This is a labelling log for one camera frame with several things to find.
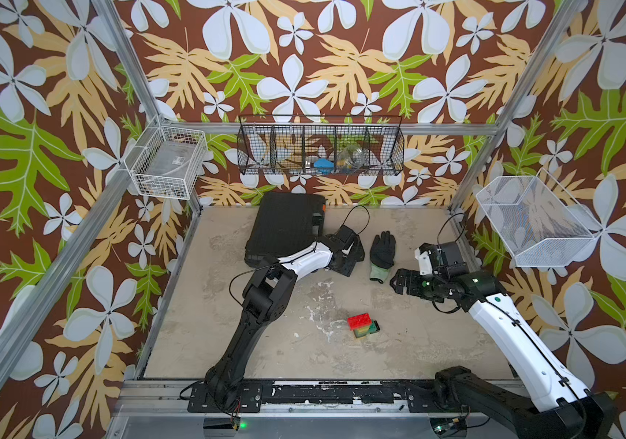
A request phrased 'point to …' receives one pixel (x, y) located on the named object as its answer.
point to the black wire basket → (364, 145)
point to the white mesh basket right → (540, 224)
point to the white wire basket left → (167, 162)
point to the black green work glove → (382, 256)
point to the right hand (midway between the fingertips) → (401, 283)
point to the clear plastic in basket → (351, 158)
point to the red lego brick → (359, 321)
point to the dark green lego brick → (373, 327)
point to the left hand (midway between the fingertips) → (345, 262)
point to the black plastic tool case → (285, 223)
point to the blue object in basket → (324, 165)
